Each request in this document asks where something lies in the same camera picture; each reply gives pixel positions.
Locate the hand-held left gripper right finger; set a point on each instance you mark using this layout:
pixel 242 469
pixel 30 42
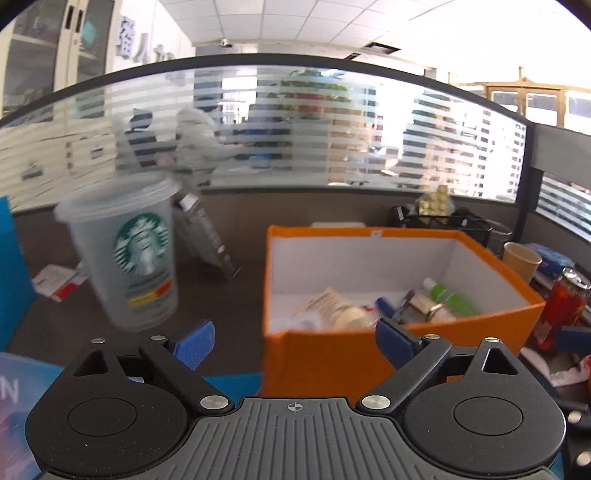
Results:
pixel 393 344

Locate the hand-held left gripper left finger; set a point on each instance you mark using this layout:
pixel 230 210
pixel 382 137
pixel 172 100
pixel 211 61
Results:
pixel 196 345

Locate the beige bottle with metal clip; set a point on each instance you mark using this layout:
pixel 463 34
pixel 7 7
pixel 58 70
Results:
pixel 427 307

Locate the orange cardboard box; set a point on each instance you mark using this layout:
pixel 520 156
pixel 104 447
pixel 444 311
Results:
pixel 323 360

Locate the green tube with white cap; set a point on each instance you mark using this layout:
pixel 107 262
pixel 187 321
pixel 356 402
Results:
pixel 450 297

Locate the clear plastic cup green logo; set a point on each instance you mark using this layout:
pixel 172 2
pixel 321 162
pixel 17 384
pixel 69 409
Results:
pixel 134 263

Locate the clear plastic package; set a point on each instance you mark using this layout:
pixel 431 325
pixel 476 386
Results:
pixel 205 235

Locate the black mesh basket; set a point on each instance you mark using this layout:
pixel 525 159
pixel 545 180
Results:
pixel 443 226

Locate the box of gold chocolates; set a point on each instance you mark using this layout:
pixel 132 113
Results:
pixel 434 201

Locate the brown paper cup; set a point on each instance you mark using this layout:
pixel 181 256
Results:
pixel 521 261

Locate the red white paper leaflet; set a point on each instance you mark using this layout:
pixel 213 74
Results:
pixel 57 281

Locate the white plastic bag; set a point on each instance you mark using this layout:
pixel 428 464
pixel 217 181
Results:
pixel 561 369

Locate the red drink can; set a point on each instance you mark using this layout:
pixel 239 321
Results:
pixel 561 309

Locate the blue snack packet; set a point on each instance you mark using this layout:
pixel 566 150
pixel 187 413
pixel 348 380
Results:
pixel 551 261

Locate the blue paper bag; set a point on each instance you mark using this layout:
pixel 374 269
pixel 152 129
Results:
pixel 11 277

